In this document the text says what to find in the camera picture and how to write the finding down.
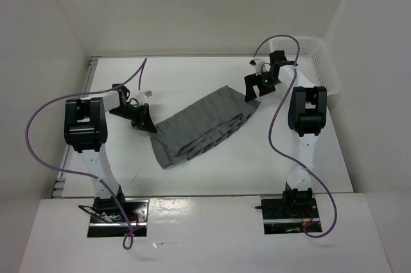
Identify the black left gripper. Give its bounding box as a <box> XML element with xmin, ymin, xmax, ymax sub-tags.
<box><xmin>109</xmin><ymin>103</ymin><xmax>156</xmax><ymax>133</ymax></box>

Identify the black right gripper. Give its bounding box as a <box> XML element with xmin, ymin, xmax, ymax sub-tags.
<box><xmin>244</xmin><ymin>71</ymin><xmax>281</xmax><ymax>101</ymax></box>

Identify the grey pleated skirt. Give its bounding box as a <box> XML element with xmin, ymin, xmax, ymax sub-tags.
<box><xmin>150</xmin><ymin>85</ymin><xmax>260</xmax><ymax>169</ymax></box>

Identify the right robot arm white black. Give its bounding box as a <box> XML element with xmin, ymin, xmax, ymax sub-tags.
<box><xmin>244</xmin><ymin>51</ymin><xmax>328</xmax><ymax>218</ymax></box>

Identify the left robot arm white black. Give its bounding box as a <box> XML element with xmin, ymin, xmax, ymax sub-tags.
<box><xmin>64</xmin><ymin>84</ymin><xmax>157</xmax><ymax>222</ymax></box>

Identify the white perforated plastic basket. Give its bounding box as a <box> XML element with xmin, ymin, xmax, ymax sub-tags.
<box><xmin>269</xmin><ymin>36</ymin><xmax>342</xmax><ymax>98</ymax></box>

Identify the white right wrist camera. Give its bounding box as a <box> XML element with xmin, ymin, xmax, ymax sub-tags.
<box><xmin>249</xmin><ymin>58</ymin><xmax>270</xmax><ymax>75</ymax></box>

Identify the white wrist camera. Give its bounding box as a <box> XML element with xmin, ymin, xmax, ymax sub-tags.
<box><xmin>249</xmin><ymin>58</ymin><xmax>270</xmax><ymax>75</ymax></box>
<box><xmin>136</xmin><ymin>90</ymin><xmax>153</xmax><ymax>103</ymax></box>

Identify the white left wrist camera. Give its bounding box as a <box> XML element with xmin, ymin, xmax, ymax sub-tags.
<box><xmin>136</xmin><ymin>90</ymin><xmax>153</xmax><ymax>103</ymax></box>

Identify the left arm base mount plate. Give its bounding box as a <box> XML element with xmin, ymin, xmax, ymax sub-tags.
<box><xmin>78</xmin><ymin>199</ymin><xmax>149</xmax><ymax>238</ymax></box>

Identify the aluminium table edge rail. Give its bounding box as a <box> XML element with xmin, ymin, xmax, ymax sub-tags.
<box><xmin>51</xmin><ymin>57</ymin><xmax>108</xmax><ymax>198</ymax></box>

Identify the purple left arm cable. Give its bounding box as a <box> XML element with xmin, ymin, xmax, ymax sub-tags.
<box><xmin>24</xmin><ymin>57</ymin><xmax>149</xmax><ymax>251</ymax></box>

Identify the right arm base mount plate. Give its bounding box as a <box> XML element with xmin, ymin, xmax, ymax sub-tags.
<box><xmin>254</xmin><ymin>192</ymin><xmax>322</xmax><ymax>234</ymax></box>

